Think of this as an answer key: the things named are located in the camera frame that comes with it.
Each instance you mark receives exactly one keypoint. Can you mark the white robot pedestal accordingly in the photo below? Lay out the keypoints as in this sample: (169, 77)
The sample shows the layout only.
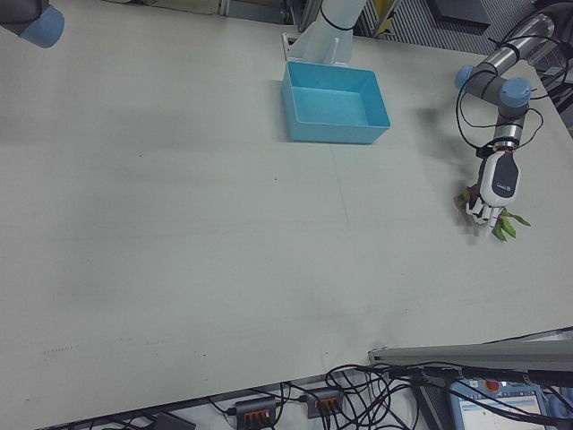
(333, 18)

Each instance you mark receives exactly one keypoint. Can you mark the teach pendant with red button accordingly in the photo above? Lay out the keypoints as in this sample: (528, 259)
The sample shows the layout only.
(492, 410)

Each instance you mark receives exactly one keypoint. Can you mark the grey USB hub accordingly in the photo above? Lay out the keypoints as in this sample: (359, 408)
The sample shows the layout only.
(257, 410)
(324, 403)

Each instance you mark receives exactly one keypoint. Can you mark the light blue plastic bin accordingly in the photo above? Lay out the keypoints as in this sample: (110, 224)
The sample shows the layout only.
(331, 103)

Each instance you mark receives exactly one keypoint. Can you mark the pink dragon fruit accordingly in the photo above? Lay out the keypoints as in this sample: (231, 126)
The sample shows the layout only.
(503, 233)

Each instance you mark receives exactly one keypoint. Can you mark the UR5e robot arm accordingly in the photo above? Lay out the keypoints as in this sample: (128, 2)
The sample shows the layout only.
(45, 27)
(515, 92)

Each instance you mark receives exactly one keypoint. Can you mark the aluminium profile post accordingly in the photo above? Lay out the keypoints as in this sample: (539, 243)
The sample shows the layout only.
(470, 356)

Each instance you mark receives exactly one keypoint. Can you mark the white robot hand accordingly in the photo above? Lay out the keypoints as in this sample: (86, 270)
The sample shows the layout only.
(499, 179)

